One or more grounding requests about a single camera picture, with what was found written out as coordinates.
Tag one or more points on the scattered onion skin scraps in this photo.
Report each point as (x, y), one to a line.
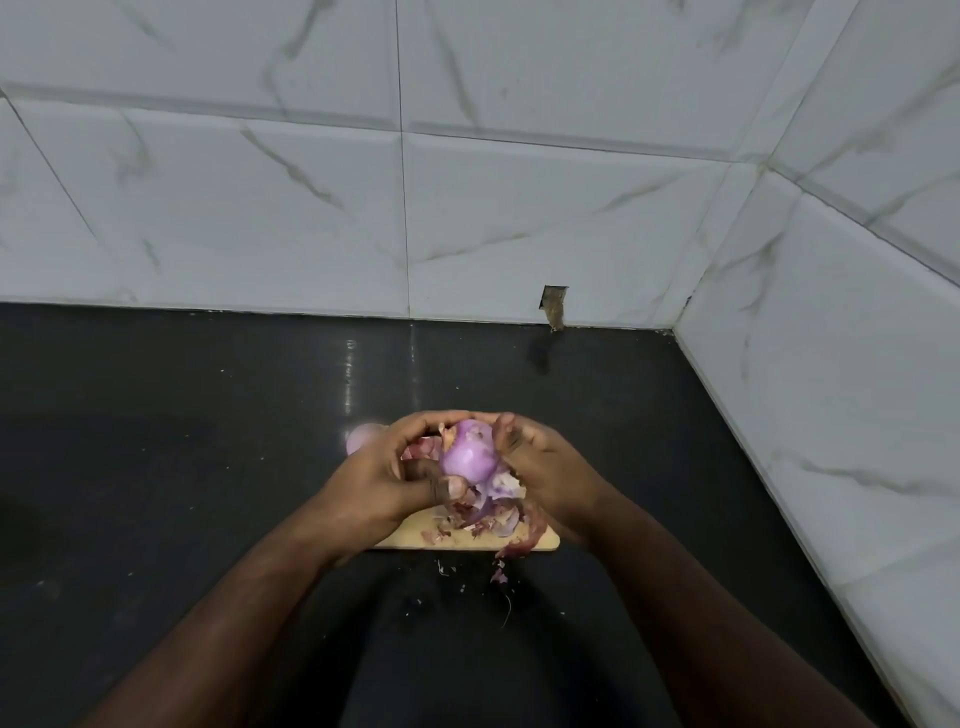
(480, 581)

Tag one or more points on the unpeeled purple onion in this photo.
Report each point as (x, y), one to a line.
(362, 439)

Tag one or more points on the person's left thumb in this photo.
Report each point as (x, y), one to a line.
(439, 484)

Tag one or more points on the pile of onion peels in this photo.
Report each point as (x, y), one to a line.
(491, 510)

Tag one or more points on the person's left hand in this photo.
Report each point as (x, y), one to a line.
(367, 480)

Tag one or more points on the person's right fingers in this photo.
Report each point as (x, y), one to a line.
(508, 439)

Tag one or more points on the wooden cutting board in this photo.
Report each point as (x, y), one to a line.
(465, 538)

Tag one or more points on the peeled purple onion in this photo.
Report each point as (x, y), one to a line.
(469, 457)

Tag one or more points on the person's left forearm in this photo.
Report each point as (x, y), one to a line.
(225, 630)

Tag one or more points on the person's right forearm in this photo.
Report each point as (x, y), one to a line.
(720, 637)

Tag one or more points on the person's right hand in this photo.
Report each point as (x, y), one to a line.
(551, 469)

